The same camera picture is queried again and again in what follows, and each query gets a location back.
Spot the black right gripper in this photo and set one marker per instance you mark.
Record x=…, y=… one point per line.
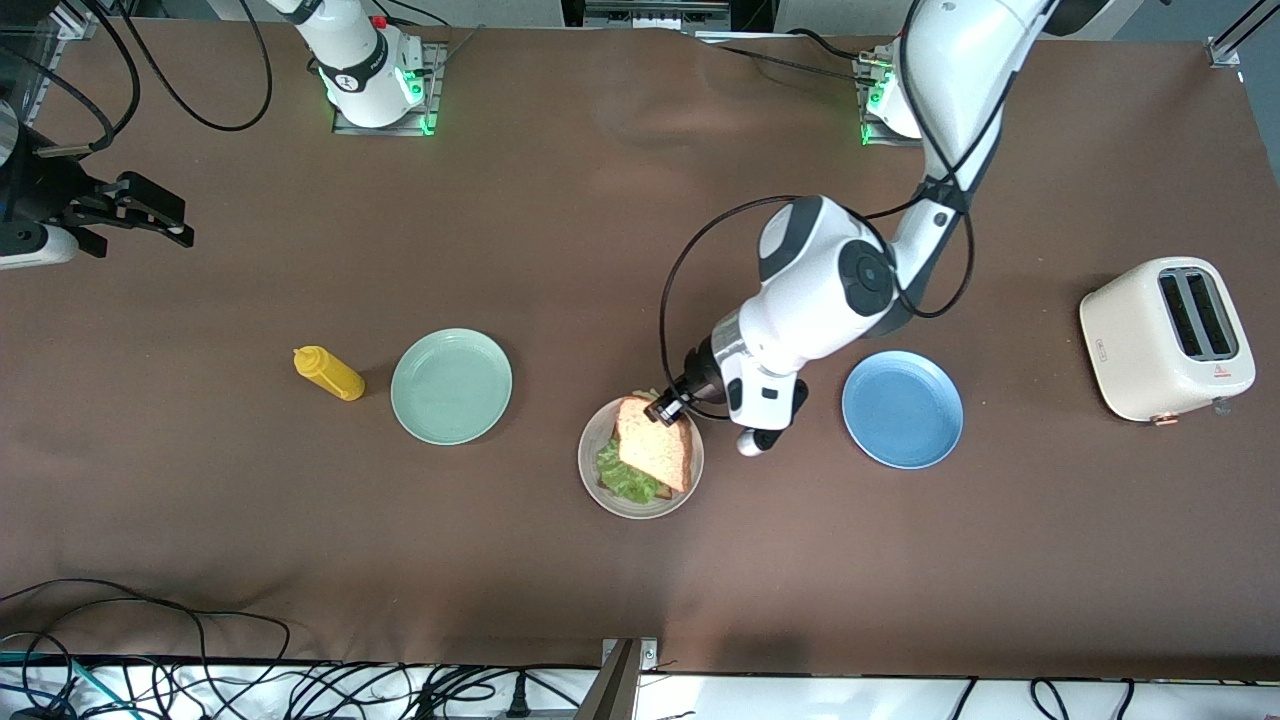
x=52, y=192

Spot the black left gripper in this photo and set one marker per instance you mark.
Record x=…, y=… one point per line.
x=694, y=383

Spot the toasted bread slice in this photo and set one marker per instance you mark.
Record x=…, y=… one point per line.
x=664, y=494
x=655, y=450

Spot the green lettuce leaf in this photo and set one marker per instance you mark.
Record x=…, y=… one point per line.
x=625, y=480

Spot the yellow squeeze bottle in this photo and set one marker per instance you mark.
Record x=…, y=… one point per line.
x=335, y=375

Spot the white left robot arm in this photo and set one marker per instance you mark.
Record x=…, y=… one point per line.
x=820, y=290

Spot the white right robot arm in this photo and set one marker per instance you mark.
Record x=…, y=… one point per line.
x=360, y=60

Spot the beige plate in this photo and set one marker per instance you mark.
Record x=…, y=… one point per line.
x=590, y=440

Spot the mint green plate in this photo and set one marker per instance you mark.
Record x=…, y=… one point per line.
x=450, y=387

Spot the blue plate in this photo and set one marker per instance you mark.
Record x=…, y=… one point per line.
x=902, y=410

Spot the brown table cloth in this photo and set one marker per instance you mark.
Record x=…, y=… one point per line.
x=640, y=250

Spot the black power plug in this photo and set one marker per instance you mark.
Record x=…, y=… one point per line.
x=517, y=700

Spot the grey power strip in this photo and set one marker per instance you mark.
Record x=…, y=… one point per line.
x=655, y=15

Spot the cream white toaster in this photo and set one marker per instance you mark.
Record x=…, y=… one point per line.
x=1130, y=350

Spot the aluminium frame profile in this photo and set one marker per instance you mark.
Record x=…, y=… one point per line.
x=1225, y=52
x=70, y=20

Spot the aluminium camera post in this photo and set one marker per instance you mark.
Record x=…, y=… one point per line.
x=625, y=690

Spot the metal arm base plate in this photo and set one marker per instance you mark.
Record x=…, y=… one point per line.
x=438, y=60
x=885, y=140

